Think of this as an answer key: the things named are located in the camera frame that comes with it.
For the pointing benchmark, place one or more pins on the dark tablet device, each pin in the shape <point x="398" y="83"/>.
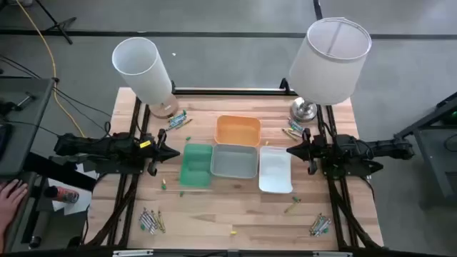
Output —
<point x="3" y="141"/>

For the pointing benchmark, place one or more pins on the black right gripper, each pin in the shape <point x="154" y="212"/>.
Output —
<point x="314" y="150"/>

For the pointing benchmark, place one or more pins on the cone shade chrome base lamp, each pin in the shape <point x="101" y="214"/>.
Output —
<point x="332" y="60"/>

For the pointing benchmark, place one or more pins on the dark grey desk surface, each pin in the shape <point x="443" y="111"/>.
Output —
<point x="16" y="241"/>

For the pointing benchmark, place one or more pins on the dark metal cart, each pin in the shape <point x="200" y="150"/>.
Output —
<point x="428" y="150"/>

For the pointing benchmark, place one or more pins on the person's hand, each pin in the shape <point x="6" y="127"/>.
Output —
<point x="10" y="200"/>

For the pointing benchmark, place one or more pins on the black aluminium frame rail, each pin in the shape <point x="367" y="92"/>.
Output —
<point x="350" y="221"/>
<point x="128" y="214"/>
<point x="115" y="214"/>
<point x="337" y="221"/>

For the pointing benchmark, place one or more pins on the cylinder shade wooden base lamp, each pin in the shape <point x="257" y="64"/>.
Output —
<point x="143" y="68"/>

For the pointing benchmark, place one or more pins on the grey plastic bin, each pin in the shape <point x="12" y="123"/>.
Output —
<point x="233" y="160"/>

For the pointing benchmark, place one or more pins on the black support beam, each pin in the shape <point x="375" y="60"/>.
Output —
<point x="60" y="171"/>

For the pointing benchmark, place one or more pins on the black rail clamp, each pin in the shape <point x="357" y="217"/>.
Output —
<point x="173" y="86"/>
<point x="284" y="85"/>

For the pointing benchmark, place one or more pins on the white plastic bin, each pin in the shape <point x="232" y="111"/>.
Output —
<point x="275" y="171"/>

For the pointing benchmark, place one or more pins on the yellow and green crayon stub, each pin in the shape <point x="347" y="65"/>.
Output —
<point x="164" y="183"/>

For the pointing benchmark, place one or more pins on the small black cylinder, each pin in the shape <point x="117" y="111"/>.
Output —
<point x="34" y="242"/>

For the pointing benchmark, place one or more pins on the olive green crayon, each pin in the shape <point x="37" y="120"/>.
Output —
<point x="292" y="206"/>
<point x="184" y="124"/>
<point x="294" y="132"/>
<point x="161" y="221"/>
<point x="290" y="135"/>
<point x="157" y="219"/>
<point x="315" y="223"/>

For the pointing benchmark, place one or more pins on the green translucent plastic bin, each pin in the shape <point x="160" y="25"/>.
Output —
<point x="196" y="167"/>

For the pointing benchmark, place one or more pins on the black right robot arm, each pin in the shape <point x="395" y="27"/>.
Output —
<point x="375" y="147"/>

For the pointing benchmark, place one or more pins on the orange black spray can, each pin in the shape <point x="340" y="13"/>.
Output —
<point x="64" y="194"/>

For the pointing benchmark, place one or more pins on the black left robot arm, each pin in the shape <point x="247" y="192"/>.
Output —
<point x="107" y="148"/>

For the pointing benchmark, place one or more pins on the white paper sheet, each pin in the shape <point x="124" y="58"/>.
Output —
<point x="80" y="205"/>
<point x="87" y="170"/>

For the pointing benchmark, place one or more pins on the silver metal bracket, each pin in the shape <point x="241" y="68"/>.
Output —
<point x="133" y="253"/>
<point x="332" y="254"/>

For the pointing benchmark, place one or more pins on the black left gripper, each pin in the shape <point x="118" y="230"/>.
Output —
<point x="157" y="151"/>

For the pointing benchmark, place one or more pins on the orange plastic bin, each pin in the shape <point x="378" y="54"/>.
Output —
<point x="237" y="130"/>

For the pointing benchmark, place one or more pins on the person's forearm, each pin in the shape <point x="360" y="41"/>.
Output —
<point x="2" y="239"/>

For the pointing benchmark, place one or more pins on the black tripod stand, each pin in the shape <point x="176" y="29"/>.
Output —
<point x="57" y="25"/>

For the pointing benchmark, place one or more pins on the grey side table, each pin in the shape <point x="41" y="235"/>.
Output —
<point x="25" y="125"/>

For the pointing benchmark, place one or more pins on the black table edge rail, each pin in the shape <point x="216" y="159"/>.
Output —
<point x="232" y="91"/>
<point x="71" y="252"/>

